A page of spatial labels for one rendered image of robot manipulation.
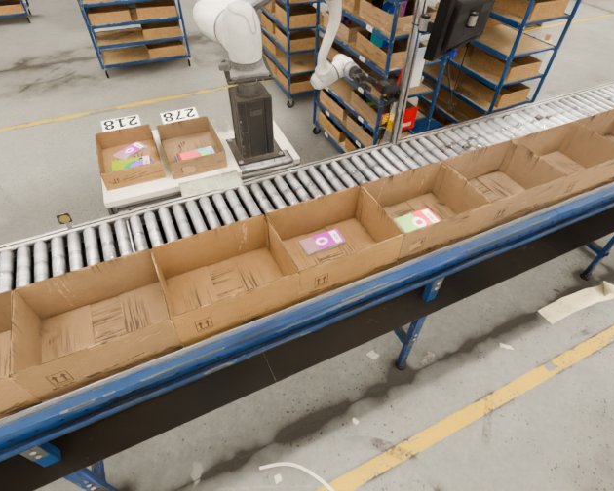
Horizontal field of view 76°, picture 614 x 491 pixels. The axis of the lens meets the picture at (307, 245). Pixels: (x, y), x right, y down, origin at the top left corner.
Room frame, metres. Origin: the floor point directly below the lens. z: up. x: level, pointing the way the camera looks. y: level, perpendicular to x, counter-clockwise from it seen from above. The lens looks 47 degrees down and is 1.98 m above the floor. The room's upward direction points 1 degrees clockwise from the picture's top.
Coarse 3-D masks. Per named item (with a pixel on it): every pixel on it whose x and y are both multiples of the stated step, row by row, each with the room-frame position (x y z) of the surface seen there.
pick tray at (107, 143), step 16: (128, 128) 1.89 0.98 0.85; (144, 128) 1.92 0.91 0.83; (96, 144) 1.73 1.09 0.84; (112, 144) 1.84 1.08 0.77; (128, 144) 1.87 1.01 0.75; (144, 144) 1.87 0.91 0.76; (112, 160) 1.72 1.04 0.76; (160, 160) 1.60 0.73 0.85; (112, 176) 1.49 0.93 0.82; (128, 176) 1.52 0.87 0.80; (144, 176) 1.55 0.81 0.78; (160, 176) 1.58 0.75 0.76
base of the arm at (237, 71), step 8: (224, 64) 1.84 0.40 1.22; (232, 64) 1.82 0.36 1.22; (240, 64) 1.80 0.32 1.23; (248, 64) 1.80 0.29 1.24; (256, 64) 1.82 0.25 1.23; (232, 72) 1.80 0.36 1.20; (240, 72) 1.80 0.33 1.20; (248, 72) 1.80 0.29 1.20; (256, 72) 1.81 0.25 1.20; (264, 72) 1.82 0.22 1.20
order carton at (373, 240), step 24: (336, 192) 1.14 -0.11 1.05; (360, 192) 1.17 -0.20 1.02; (288, 216) 1.05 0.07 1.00; (312, 216) 1.10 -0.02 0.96; (336, 216) 1.14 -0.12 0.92; (360, 216) 1.15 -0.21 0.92; (384, 216) 1.03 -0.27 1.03; (288, 240) 1.04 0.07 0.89; (360, 240) 1.05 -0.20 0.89; (384, 240) 1.01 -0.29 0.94; (312, 264) 0.92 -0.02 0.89; (336, 264) 0.81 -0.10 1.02; (360, 264) 0.85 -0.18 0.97; (384, 264) 0.90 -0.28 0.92; (312, 288) 0.78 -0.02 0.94; (336, 288) 0.82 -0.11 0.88
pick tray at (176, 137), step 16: (160, 128) 1.92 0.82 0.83; (176, 128) 1.96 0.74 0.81; (192, 128) 1.99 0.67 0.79; (208, 128) 2.01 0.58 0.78; (176, 144) 1.88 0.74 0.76; (192, 144) 1.88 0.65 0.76; (208, 144) 1.88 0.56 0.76; (192, 160) 1.62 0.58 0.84; (208, 160) 1.65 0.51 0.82; (224, 160) 1.69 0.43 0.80; (176, 176) 1.58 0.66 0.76
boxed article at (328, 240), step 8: (328, 232) 1.07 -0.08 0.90; (336, 232) 1.08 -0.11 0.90; (304, 240) 1.03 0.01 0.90; (312, 240) 1.03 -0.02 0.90; (320, 240) 1.03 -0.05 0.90; (328, 240) 1.03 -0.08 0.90; (336, 240) 1.03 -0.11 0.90; (344, 240) 1.03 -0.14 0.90; (304, 248) 0.99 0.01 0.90; (312, 248) 0.98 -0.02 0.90; (320, 248) 0.99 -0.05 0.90; (328, 248) 1.00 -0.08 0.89
